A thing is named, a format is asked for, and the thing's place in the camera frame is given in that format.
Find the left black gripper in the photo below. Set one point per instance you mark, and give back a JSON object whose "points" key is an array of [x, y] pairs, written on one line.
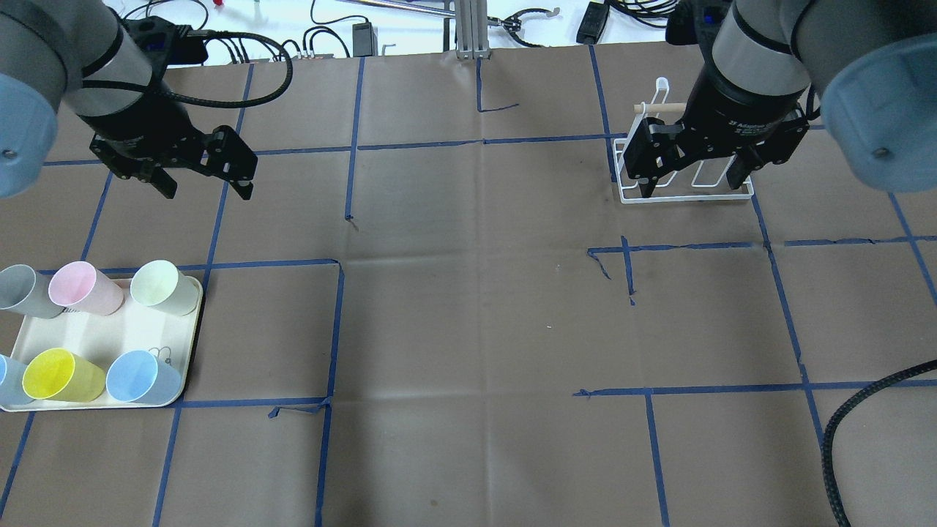
{"points": [[145, 126]]}

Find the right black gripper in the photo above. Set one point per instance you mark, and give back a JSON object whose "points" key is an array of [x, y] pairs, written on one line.
{"points": [[739, 102]]}

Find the white plastic cup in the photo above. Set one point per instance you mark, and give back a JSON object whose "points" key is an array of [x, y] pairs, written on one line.
{"points": [[160, 285]]}

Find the light blue cup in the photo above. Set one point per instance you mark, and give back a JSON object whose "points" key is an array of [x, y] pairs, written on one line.
{"points": [[139, 377]]}

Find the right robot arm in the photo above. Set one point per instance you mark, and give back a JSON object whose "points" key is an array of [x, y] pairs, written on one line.
{"points": [[866, 68]]}

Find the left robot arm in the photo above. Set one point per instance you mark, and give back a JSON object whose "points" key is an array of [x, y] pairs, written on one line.
{"points": [[110, 73]]}

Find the pink plastic cup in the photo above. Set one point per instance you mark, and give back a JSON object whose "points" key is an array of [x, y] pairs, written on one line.
{"points": [[82, 287]]}

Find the grey plastic cup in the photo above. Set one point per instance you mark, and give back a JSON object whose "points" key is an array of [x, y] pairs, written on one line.
{"points": [[26, 292]]}

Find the yellow plastic cup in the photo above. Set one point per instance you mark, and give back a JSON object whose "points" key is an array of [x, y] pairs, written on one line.
{"points": [[60, 375]]}

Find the light blue cup far corner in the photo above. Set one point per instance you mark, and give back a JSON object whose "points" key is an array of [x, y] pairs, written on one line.
{"points": [[12, 392]]}

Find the cream plastic tray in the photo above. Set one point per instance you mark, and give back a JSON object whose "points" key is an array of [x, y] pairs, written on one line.
{"points": [[102, 339]]}

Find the black power adapter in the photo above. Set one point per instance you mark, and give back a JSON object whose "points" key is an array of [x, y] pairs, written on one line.
{"points": [[592, 24], [364, 39]]}

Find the white wire cup rack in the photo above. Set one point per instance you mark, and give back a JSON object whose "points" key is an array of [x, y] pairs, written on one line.
{"points": [[704, 180]]}

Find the aluminium frame post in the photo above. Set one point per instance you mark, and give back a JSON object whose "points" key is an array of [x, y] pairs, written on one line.
{"points": [[472, 41]]}

